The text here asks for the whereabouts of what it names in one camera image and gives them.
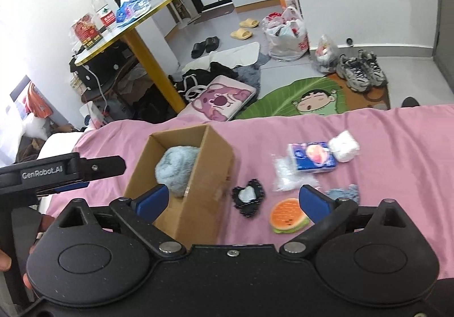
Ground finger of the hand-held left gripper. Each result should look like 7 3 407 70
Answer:
80 157 127 180
35 180 89 197

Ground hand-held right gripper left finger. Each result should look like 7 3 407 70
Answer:
46 184 186 255

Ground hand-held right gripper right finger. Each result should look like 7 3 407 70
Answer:
279 185 420 255

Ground watermelon slice sponge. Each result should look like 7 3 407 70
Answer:
270 198 311 234

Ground small light blue cloth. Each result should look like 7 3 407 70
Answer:
324 184 360 202

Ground clear plastic bag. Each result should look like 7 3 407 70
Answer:
271 155 320 193

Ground blue tissue pack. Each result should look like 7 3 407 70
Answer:
287 141 337 173

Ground white cloth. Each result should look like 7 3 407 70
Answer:
328 130 360 163

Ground brown cardboard box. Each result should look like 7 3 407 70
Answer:
122 124 235 245

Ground black and blue crochet piece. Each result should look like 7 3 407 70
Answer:
232 178 265 220

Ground person's left hand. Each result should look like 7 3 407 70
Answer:
0 214 54 290

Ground brown blanket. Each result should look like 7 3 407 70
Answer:
16 137 45 161

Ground white bed sheet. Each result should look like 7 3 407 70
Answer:
35 132 86 161

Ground light blue fluffy towel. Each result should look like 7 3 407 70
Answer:
156 146 200 199

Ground white stuffed bag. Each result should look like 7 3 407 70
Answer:
21 113 50 140

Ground small white appliance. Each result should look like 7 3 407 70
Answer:
80 102 110 129

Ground orange cloth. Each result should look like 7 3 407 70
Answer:
23 83 54 119

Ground pink bed sheet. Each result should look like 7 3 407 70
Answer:
46 104 454 289

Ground dark wooden chair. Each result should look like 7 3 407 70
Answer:
81 58 150 115

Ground black polka dot bag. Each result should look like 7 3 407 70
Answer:
69 42 132 90

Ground green leaf cartoon rug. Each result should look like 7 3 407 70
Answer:
234 74 391 120

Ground pink bear cushion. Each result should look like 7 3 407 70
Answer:
184 75 257 122

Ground black clothes pile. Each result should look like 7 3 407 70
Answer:
168 61 242 103

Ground grey sneaker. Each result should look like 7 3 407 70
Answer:
356 51 387 87
335 54 371 92

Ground red snack package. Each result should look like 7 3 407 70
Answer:
70 13 103 51

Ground grey fluffy rug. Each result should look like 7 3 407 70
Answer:
227 52 272 99

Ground small clear trash bag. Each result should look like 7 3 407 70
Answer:
310 35 341 74

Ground clear water bottle red label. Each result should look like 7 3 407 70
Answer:
88 0 116 33

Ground bag of blue packets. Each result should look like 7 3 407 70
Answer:
114 0 153 24

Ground white and red shopping bag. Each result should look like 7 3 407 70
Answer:
262 6 308 62

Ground white floor towel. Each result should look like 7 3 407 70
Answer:
182 42 261 72

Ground round yellow-rimmed table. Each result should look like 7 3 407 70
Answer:
73 0 187 113

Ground white cable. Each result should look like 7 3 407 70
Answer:
85 65 110 115

